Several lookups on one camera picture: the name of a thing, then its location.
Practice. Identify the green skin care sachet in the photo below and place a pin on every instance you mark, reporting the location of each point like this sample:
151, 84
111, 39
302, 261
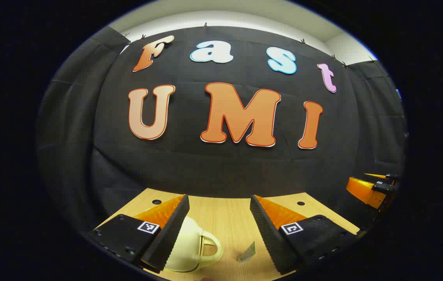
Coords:
247, 253

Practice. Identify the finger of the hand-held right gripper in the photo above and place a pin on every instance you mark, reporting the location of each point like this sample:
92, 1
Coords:
362, 189
389, 178

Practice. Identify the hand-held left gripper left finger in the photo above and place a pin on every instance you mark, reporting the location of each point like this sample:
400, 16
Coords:
168, 238

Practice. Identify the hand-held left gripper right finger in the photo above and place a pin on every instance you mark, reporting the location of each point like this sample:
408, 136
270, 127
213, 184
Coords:
268, 238

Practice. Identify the cream yellow small suitcase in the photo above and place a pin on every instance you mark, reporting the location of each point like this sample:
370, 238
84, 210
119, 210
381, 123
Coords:
190, 246

